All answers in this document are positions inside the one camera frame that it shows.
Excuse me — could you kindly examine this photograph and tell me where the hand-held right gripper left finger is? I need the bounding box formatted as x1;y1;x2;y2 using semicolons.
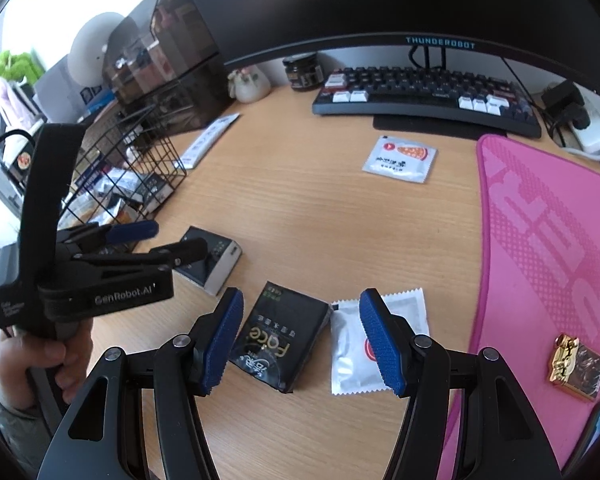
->
37;287;245;480

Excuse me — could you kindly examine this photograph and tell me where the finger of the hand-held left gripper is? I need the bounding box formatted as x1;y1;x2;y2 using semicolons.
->
67;237;209;273
55;219;161;248

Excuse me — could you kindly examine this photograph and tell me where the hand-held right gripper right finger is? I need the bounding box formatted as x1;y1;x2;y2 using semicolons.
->
358;288;563;480

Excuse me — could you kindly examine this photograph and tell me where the white sachet with red circle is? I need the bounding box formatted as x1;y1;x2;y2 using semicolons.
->
329;287;432;397

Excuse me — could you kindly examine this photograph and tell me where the black sachet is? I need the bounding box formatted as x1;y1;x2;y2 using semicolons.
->
228;281;332;394

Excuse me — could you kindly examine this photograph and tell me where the black wire basket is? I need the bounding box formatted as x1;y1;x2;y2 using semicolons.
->
55;80;189;242

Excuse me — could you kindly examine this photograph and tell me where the person's left forearm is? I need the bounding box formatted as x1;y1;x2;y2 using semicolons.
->
0;360;56;466

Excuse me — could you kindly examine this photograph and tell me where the person's left hand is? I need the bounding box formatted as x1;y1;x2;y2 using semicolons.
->
0;321;96;406

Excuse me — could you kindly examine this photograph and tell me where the long white sachet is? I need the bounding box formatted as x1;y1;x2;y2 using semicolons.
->
179;113;241;170

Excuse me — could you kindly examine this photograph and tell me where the pink mouse mat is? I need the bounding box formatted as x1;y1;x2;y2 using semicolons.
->
447;133;600;480

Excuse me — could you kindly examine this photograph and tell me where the white pizza print sachet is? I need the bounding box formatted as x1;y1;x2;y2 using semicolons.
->
362;134;439;184

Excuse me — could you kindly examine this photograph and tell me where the dark acrylic storage box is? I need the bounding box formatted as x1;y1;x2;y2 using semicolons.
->
102;0;237;137

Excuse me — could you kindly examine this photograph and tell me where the white round lamp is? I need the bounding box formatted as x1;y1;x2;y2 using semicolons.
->
67;11;132;87

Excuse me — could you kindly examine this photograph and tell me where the gold wrapped candy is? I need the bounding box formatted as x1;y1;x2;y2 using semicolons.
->
546;332;600;402

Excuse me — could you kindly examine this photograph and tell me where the green plant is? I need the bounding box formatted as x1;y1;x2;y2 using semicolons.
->
0;49;44;84

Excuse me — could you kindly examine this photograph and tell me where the dark glass jar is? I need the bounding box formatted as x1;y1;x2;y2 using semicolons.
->
282;53;325;92

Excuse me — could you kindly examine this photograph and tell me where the dark keyboard with white keys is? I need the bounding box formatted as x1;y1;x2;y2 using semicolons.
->
312;66;544;140

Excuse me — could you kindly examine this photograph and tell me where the white power strip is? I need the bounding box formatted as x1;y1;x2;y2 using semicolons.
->
564;102;600;162

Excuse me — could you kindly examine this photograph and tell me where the black power adapter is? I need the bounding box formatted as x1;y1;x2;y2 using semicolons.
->
539;79;592;129

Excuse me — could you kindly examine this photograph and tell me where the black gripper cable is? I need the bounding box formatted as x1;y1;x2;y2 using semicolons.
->
0;129;38;163

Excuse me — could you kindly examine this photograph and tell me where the black monitor cable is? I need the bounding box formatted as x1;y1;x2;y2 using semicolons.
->
409;45;449;69

